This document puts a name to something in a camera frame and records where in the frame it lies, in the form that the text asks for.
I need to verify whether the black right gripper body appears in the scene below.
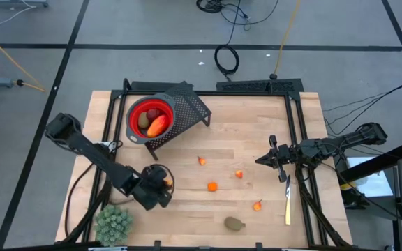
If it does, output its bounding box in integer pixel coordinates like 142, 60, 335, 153
269, 135, 303, 183

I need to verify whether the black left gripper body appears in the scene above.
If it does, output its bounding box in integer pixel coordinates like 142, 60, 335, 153
133, 165, 173, 212

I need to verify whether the red-yellow toy mango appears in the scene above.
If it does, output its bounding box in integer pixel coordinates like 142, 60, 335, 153
146, 114, 170, 138

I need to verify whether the brown-green toy kiwi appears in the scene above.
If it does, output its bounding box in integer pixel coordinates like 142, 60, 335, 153
137, 112, 150, 129
223, 216, 246, 232

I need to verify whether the dark red toy plum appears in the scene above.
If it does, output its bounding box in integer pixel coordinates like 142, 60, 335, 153
146, 108, 161, 122

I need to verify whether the red collapsible colander grey rim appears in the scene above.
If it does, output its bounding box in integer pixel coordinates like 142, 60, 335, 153
125, 92, 176, 145

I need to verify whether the green potted plant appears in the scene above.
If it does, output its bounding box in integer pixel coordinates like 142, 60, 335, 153
94, 204, 135, 248

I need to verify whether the white board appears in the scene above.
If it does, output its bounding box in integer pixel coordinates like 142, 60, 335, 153
346, 155, 396, 199

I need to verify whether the black perforated metal rack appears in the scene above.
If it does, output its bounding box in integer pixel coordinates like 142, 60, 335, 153
144, 81, 212, 161

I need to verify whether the knife with cream handle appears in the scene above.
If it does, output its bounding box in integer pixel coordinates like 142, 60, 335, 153
284, 176, 292, 226

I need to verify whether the black aluminium table frame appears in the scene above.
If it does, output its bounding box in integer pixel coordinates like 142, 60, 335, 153
61, 78, 354, 250

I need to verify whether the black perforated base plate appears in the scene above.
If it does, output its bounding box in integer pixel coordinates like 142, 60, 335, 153
216, 78, 305, 94

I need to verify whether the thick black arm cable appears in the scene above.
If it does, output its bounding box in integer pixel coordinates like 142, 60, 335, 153
64, 160, 99, 240

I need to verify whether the thin black cable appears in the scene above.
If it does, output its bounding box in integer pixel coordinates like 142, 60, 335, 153
322, 84, 402, 135

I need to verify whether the black cable with coil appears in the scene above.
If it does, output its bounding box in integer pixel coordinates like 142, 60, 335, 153
214, 0, 247, 83

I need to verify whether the yellow cable with black plug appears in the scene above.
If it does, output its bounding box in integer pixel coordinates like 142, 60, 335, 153
269, 0, 302, 80
0, 26, 47, 93

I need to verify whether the black cable bundle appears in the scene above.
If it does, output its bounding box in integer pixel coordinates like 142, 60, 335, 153
196, 0, 281, 27

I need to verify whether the white floor cable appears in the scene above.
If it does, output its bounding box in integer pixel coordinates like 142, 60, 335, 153
0, 0, 37, 34

